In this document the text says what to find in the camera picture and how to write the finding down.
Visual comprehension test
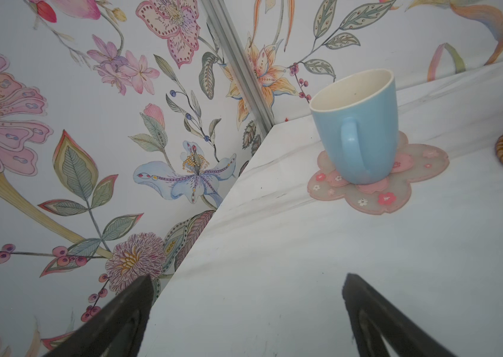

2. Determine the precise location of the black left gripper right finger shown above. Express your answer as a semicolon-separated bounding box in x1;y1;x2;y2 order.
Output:
342;273;454;356

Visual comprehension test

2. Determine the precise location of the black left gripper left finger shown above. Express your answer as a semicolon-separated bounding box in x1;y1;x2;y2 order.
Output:
47;275;153;357

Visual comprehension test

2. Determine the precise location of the light blue cup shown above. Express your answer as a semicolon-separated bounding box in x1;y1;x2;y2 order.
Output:
309;68;399;185

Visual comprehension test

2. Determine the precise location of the pink flower silicone coaster left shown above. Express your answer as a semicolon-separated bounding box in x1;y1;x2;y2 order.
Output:
307;132;449;215

